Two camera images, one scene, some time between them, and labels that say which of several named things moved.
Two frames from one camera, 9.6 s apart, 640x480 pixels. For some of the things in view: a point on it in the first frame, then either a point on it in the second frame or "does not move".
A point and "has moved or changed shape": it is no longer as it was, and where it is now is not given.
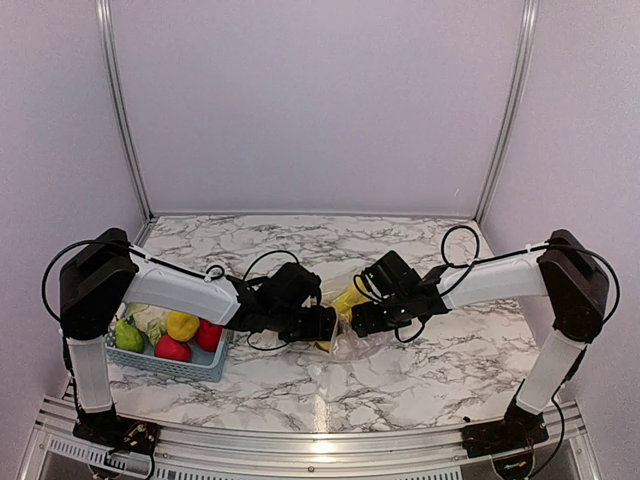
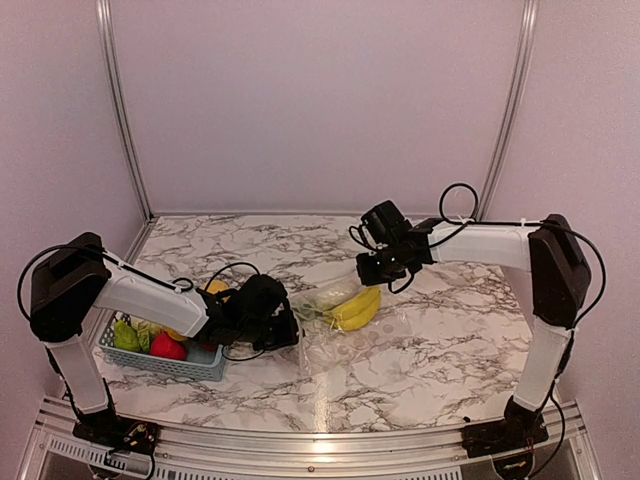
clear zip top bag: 345,343 has moved or changed shape
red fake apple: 165,347 does not move
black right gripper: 366,323 → 368,277
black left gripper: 322,328 → 289,335
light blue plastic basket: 202,365 does not move
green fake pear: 128,336 does not move
